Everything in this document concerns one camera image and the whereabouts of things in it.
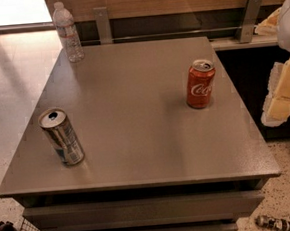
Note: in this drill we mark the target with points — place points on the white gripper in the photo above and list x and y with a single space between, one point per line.
288 26

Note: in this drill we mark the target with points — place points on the silver redbull can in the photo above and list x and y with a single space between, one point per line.
58 129

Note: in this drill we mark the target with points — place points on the red coca-cola can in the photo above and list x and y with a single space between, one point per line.
200 81

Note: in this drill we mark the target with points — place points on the clear plastic water bottle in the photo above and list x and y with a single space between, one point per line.
67 32

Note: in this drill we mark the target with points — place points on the grey drawer cabinet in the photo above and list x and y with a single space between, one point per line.
151 162

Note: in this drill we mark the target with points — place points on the black white striped cylinder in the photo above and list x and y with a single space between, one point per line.
272 223

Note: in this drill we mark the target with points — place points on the right metal wall bracket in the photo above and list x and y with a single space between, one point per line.
250 15

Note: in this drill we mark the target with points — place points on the metal wall bracket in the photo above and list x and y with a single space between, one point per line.
250 15
103 25

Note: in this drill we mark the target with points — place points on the left metal wall bracket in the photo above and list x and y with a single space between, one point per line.
103 25

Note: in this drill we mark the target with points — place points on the horizontal metal rail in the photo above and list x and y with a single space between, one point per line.
194 33

